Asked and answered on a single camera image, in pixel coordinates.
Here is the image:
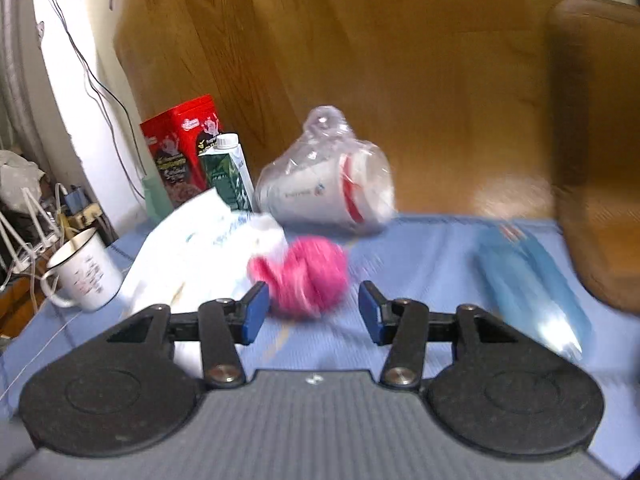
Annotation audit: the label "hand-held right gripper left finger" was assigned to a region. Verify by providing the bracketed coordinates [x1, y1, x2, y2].
[105, 281, 271, 388]

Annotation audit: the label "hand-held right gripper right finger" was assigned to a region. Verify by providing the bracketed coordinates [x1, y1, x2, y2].
[359, 280, 532, 391]

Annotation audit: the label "pink fluffy cloth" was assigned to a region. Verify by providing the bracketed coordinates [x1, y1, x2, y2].
[248, 236, 349, 320]

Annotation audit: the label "blue striped tablecloth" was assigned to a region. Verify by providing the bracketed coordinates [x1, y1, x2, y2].
[0, 212, 640, 480]

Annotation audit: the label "large white tissue pack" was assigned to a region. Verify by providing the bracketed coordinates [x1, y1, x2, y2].
[120, 187, 291, 321]

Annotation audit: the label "plastic bag of paper cups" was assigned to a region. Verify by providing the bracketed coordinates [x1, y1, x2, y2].
[254, 106, 396, 233]

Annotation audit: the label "green drink carton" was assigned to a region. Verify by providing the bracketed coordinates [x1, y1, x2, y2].
[199, 132, 256, 213]

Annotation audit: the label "blue glasses case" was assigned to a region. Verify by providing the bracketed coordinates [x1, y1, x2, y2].
[475, 225, 593, 361]

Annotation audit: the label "white enamel mug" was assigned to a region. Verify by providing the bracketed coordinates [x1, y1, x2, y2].
[40, 227, 123, 313]

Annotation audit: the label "red snack box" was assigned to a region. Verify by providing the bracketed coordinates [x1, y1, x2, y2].
[140, 94, 223, 211]

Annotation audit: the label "grey plug adapter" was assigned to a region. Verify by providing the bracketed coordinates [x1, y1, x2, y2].
[65, 185, 88, 216]

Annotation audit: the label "wooden board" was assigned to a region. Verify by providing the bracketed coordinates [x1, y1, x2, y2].
[112, 0, 596, 221]

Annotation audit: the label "crumpled white bag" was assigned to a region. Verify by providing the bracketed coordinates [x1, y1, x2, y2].
[0, 150, 46, 206]

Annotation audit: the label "brown chair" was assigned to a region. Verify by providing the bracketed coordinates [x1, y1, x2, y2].
[545, 0, 640, 316]

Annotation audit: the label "grey ribbed tube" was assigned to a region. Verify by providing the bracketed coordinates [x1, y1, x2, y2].
[0, 0, 36, 161]

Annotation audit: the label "white charging cables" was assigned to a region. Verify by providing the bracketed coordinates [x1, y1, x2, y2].
[0, 182, 71, 291]

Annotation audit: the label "black wall cable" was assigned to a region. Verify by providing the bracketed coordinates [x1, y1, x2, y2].
[30, 0, 151, 201]

